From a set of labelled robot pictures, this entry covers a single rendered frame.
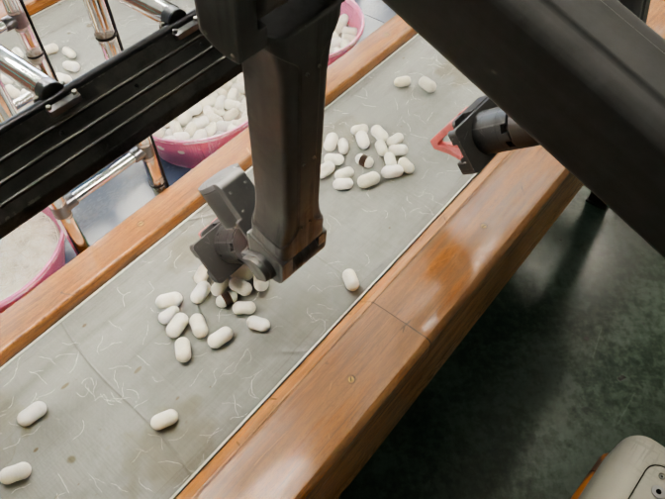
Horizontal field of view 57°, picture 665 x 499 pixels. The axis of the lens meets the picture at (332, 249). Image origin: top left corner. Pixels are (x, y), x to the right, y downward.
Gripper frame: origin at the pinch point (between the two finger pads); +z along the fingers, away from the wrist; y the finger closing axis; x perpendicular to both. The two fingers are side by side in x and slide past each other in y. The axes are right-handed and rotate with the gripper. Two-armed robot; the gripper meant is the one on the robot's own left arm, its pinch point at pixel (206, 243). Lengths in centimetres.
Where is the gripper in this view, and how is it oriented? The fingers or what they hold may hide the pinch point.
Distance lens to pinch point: 92.4
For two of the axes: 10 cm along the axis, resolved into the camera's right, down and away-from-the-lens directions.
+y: -6.4, 6.2, -4.5
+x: 5.1, 7.8, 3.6
